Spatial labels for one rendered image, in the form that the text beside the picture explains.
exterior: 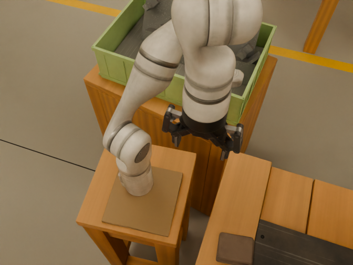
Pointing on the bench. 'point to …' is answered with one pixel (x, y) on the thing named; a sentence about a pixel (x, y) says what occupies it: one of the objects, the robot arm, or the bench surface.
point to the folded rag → (235, 249)
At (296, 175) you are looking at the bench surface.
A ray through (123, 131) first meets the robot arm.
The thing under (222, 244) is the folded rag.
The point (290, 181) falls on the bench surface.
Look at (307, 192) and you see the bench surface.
